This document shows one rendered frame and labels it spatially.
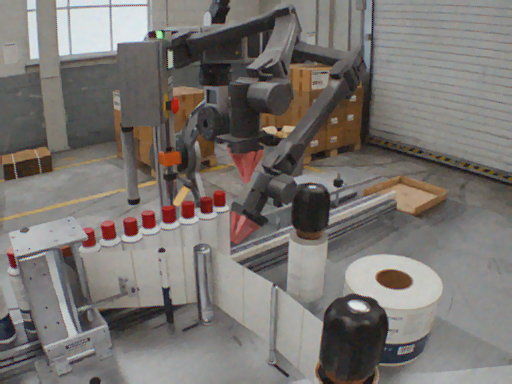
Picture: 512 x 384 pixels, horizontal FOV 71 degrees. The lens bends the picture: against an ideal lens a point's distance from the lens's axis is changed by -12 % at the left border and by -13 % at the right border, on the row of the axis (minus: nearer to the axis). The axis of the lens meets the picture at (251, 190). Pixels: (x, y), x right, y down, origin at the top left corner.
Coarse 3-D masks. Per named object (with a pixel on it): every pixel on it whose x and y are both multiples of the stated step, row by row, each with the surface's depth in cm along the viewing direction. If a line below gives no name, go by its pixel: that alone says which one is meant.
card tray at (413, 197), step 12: (396, 180) 184; (408, 180) 183; (372, 192) 174; (384, 192) 175; (408, 192) 175; (420, 192) 175; (432, 192) 174; (444, 192) 165; (408, 204) 162; (420, 204) 153; (432, 204) 160
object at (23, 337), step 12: (360, 204) 151; (384, 204) 151; (324, 228) 132; (264, 240) 124; (264, 252) 117; (240, 264) 111; (108, 312) 90; (24, 336) 79; (36, 336) 79; (0, 348) 74
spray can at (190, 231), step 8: (184, 208) 98; (192, 208) 98; (184, 216) 99; (192, 216) 99; (184, 224) 98; (192, 224) 99; (184, 232) 99; (192, 232) 99; (184, 240) 100; (192, 240) 100
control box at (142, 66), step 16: (128, 48) 82; (144, 48) 82; (160, 48) 83; (128, 64) 83; (144, 64) 83; (160, 64) 84; (128, 80) 84; (144, 80) 84; (160, 80) 85; (128, 96) 85; (144, 96) 86; (160, 96) 86; (128, 112) 87; (144, 112) 87; (160, 112) 87
